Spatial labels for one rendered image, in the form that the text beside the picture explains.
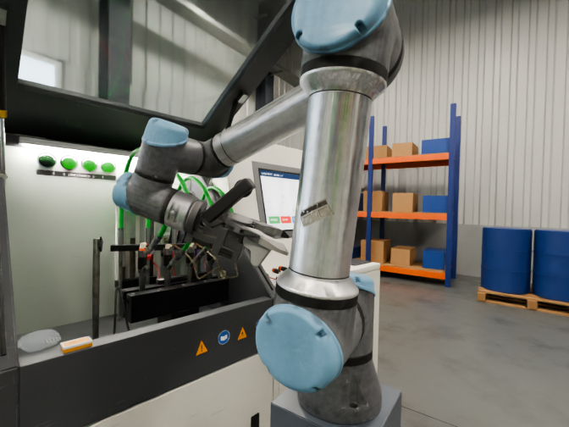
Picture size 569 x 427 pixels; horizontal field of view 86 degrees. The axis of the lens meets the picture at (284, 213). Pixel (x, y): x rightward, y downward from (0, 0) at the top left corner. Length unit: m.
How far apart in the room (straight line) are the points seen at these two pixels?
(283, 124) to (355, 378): 0.46
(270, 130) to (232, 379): 0.72
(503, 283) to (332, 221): 4.89
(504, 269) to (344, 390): 4.71
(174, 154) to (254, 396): 0.78
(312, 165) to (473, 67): 7.18
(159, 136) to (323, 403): 0.53
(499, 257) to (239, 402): 4.53
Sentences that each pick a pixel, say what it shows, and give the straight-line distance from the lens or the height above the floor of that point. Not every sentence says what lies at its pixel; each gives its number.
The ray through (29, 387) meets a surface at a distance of 0.79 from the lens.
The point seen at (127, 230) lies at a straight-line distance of 1.31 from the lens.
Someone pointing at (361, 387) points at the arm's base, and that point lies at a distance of 0.59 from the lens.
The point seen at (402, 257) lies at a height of 0.38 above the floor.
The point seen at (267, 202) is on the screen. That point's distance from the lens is 1.35.
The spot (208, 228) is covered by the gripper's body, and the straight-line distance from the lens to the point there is 0.62.
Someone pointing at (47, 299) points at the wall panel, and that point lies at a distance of 1.30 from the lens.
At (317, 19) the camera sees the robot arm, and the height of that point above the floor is 1.46.
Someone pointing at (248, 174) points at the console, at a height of 1.38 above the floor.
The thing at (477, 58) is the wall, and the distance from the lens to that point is 7.60.
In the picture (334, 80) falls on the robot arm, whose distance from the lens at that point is 0.41.
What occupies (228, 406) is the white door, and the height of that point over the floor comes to 0.67.
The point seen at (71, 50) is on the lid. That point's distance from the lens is 1.07.
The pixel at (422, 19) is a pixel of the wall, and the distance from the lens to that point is 8.19.
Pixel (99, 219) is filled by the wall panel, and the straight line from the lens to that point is 1.29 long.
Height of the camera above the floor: 1.24
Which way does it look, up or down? 1 degrees down
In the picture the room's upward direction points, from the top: 1 degrees clockwise
